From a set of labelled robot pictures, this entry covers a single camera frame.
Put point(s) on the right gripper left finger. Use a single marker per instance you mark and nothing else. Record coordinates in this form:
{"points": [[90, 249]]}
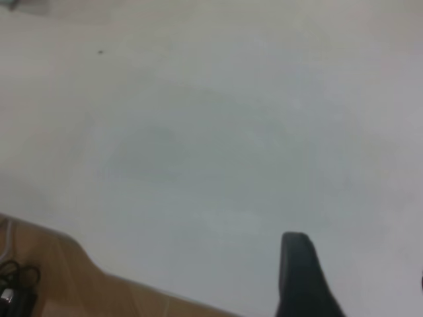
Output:
{"points": [[300, 277]]}

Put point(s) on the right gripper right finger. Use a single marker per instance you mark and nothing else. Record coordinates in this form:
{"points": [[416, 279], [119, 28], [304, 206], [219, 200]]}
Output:
{"points": [[422, 282]]}

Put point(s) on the black box with silver connector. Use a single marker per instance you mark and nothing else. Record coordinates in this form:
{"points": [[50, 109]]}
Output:
{"points": [[20, 303]]}

